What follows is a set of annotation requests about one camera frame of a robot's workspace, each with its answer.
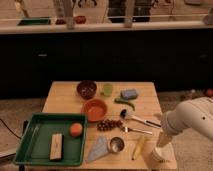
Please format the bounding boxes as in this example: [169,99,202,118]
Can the yellow banana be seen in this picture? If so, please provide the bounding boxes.
[132,135,147,160]

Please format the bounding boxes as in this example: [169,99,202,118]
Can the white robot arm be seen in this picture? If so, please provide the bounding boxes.
[157,97,213,148]

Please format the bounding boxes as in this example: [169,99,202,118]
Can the orange bowl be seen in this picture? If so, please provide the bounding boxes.
[81,98,107,122]

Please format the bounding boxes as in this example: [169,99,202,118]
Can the dark purple bowl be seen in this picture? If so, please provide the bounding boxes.
[77,80,97,100]

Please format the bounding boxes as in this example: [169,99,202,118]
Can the background red bowl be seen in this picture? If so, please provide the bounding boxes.
[74,16,86,24]

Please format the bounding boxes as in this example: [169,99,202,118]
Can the white paper cup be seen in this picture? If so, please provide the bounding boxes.
[148,144,176,169]

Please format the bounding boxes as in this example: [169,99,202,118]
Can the small metal cup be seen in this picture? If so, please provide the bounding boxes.
[109,137,125,153]

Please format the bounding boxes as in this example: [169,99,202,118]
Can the blue sponge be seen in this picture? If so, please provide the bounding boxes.
[121,89,138,100]

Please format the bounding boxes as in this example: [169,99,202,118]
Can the bunch of dark grapes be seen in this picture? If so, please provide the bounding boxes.
[97,119,123,131]

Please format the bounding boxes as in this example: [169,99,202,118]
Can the grey blue cloth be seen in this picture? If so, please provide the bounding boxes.
[86,136,109,163]

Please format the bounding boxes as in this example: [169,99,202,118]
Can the green cup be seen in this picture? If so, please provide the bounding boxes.
[102,83,113,97]

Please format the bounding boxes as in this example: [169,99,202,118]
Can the orange fruit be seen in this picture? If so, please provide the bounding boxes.
[70,123,83,137]

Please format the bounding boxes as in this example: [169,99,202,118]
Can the wooden block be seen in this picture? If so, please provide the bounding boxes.
[50,133,63,161]

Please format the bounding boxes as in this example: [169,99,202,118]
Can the green plastic tray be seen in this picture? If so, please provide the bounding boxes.
[14,114,87,167]

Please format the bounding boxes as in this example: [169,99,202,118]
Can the background green tray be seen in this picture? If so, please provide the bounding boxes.
[18,17,51,26]

